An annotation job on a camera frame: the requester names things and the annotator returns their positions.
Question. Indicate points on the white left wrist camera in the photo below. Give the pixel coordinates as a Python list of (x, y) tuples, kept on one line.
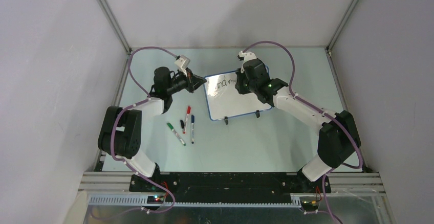
[(182, 63)]

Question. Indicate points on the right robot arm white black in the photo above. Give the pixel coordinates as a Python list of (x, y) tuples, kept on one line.
[(337, 134)]

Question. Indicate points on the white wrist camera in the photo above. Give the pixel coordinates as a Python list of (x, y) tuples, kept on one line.
[(245, 57), (182, 63)]

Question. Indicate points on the green whiteboard marker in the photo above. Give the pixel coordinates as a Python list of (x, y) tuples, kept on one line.
[(170, 126)]

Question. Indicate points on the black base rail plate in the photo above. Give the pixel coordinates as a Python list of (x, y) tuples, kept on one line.
[(240, 187)]

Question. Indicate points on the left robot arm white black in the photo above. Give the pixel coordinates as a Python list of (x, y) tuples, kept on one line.
[(121, 130)]

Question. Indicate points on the blue whiteboard marker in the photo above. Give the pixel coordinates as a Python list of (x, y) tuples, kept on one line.
[(192, 128)]

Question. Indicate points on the blue-framed whiteboard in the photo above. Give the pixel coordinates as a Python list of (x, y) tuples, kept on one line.
[(224, 101)]

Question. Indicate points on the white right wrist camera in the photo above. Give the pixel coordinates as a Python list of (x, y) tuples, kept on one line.
[(245, 57)]

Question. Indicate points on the red whiteboard marker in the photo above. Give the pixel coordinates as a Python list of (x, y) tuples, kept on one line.
[(186, 119)]

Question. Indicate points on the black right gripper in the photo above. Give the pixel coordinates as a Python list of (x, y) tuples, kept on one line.
[(242, 89)]

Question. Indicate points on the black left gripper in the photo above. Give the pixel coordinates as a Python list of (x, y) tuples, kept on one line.
[(192, 81)]

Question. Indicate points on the grey slotted cable duct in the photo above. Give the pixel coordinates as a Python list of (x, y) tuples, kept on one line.
[(144, 201)]

